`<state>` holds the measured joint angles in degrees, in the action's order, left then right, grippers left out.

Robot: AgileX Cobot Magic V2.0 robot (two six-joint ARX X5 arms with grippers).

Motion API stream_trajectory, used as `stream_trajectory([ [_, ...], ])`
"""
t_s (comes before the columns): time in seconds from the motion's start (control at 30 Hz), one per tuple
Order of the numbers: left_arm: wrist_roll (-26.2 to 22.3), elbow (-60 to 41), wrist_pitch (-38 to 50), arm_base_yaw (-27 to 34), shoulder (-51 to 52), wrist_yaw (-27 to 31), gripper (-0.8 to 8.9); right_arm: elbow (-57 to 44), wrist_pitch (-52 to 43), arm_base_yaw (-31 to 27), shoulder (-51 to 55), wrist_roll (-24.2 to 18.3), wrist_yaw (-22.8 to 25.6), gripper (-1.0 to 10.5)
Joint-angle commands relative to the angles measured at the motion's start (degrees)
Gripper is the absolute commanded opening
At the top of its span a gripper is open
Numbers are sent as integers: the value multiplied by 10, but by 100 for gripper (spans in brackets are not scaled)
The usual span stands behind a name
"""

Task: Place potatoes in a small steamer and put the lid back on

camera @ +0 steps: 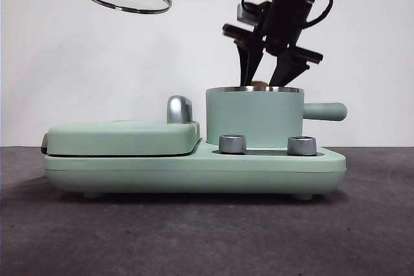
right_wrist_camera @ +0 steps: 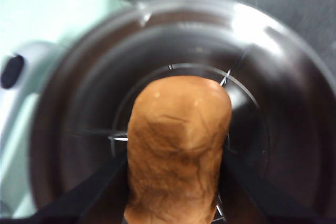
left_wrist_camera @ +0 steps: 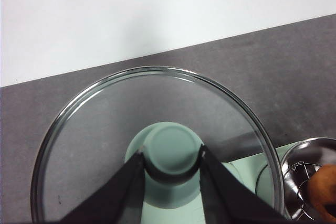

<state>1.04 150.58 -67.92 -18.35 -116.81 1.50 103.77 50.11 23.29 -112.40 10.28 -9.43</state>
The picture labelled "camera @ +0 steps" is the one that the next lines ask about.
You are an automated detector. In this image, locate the green hinged griddle cover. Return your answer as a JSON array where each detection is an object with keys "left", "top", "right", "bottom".
[{"left": 41, "top": 120, "right": 201, "bottom": 158}]

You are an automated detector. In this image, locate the green steamer pot with handle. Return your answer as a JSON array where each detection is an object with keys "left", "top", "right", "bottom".
[{"left": 205, "top": 85, "right": 349, "bottom": 147}]

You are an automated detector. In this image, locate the chrome cover handle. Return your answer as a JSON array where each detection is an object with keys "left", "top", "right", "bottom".
[{"left": 166, "top": 95, "right": 195, "bottom": 125}]

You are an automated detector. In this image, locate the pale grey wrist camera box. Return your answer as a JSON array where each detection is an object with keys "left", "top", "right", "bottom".
[{"left": 236, "top": 3, "right": 260, "bottom": 25}]

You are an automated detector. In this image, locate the green breakfast maker base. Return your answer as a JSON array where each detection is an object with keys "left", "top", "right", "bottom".
[{"left": 44, "top": 138, "right": 347, "bottom": 200}]

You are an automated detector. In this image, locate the silver control knob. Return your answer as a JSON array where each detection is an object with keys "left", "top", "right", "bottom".
[
  {"left": 287, "top": 136, "right": 317, "bottom": 156},
  {"left": 218, "top": 134, "right": 247, "bottom": 154}
]

